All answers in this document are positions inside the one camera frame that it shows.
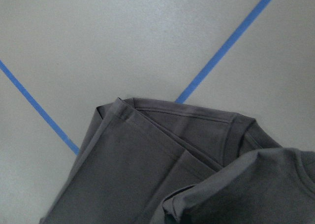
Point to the dark brown t-shirt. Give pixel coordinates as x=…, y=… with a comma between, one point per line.
x=147, y=161

